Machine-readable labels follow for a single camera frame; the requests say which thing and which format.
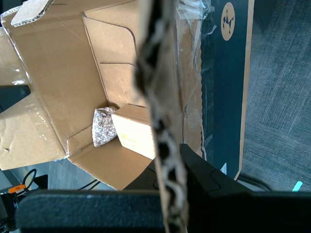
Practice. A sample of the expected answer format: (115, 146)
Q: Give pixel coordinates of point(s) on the light wooden block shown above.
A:
(136, 136)

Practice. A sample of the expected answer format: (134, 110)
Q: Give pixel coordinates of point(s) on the pinkish speckled rock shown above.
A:
(104, 127)

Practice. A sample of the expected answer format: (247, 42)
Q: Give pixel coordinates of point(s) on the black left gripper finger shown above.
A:
(12, 95)

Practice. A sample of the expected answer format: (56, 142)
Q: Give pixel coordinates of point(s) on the teal floor tape strip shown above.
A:
(297, 186)

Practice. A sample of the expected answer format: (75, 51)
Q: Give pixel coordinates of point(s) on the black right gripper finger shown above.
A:
(92, 213)
(243, 211)

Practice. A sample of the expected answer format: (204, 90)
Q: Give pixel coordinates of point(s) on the cardboard box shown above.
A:
(60, 72)

